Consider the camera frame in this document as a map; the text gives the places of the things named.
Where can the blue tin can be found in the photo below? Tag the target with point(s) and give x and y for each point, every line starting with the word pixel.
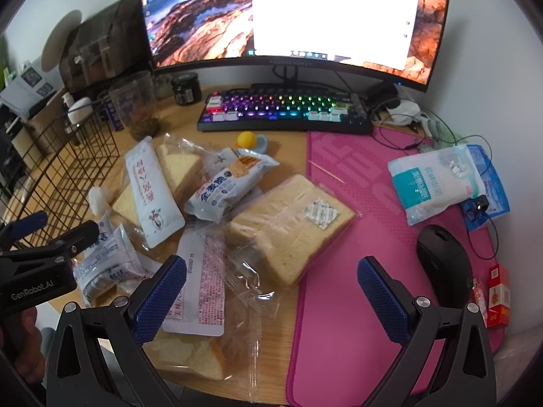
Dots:
pixel 113 116

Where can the curved computer monitor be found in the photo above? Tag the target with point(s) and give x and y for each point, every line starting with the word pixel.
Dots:
pixel 203 17

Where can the black computer mouse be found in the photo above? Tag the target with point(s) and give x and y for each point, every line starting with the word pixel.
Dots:
pixel 443 258

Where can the square toast loaf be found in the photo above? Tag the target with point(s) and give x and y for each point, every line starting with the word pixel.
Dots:
pixel 288 229

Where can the clear plastic measuring cup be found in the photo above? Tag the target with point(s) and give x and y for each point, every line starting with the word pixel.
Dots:
pixel 135 101

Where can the brown cosmetic organizer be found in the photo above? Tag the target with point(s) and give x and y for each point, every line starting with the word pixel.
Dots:
pixel 110 38

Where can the pink desk mat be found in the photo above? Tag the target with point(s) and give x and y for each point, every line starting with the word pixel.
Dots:
pixel 360 169

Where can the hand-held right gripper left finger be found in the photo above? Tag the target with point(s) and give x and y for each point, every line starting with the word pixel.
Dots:
pixel 161 301

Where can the wooden toothpick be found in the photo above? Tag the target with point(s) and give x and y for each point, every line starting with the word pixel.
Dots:
pixel 326 172

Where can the white cotton ball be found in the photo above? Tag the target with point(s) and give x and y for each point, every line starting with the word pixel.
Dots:
pixel 98 200

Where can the small white blue-print packet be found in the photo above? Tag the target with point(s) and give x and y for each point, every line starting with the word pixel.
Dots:
pixel 106 263

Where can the black glass jar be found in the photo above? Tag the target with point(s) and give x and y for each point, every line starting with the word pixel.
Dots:
pixel 186 89

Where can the backlit mechanical keyboard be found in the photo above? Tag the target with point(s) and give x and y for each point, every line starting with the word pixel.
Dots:
pixel 275 110

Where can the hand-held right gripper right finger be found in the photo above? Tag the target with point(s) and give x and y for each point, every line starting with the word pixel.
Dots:
pixel 382 301

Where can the yellow ball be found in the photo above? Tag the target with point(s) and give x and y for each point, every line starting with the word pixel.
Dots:
pixel 247 139

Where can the long white red-print packet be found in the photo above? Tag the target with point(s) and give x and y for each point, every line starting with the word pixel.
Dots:
pixel 148 195

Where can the white power adapter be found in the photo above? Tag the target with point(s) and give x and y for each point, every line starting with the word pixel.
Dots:
pixel 403 110

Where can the large triangular bread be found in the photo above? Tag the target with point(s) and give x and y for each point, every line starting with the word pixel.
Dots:
pixel 186 356

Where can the blue plastic packet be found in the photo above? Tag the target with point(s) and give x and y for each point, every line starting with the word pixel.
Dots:
pixel 496 190

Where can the white dome device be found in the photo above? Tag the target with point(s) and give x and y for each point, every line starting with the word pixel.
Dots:
pixel 80 108

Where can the pump dispenser bottle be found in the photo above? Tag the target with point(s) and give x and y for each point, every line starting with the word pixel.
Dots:
pixel 66 101

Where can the white cardboard box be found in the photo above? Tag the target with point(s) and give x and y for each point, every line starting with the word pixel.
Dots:
pixel 29 87

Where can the red cardboard box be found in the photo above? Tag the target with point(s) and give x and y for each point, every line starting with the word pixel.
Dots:
pixel 500 296

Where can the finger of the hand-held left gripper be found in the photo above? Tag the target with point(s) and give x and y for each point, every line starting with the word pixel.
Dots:
pixel 32 222
pixel 76 236

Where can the triangular bread slice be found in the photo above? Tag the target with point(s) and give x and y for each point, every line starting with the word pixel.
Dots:
pixel 180 169
pixel 126 207

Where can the green white glove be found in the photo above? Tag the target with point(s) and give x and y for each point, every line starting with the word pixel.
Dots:
pixel 437 135

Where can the white packet with red text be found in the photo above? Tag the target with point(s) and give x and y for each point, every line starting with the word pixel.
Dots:
pixel 199 280

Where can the white teal cotton pad bag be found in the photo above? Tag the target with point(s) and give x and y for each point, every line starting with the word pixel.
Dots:
pixel 432 186

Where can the blue white cracker packet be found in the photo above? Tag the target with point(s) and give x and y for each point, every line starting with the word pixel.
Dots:
pixel 220 190

